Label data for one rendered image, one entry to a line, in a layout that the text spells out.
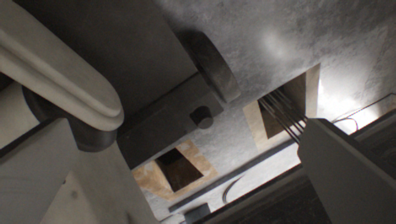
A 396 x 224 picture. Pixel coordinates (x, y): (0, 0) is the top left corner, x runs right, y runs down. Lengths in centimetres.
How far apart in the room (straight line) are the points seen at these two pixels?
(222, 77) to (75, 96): 31
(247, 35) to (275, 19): 10
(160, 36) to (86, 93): 19
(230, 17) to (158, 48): 30
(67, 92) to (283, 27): 67
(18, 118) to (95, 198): 12
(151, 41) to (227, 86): 20
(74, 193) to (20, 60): 14
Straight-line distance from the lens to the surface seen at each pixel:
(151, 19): 40
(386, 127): 53
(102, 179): 29
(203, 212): 155
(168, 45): 42
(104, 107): 29
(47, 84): 26
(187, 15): 60
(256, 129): 106
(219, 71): 47
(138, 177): 102
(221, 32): 65
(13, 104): 30
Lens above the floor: 54
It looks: 43 degrees down
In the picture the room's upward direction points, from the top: 152 degrees clockwise
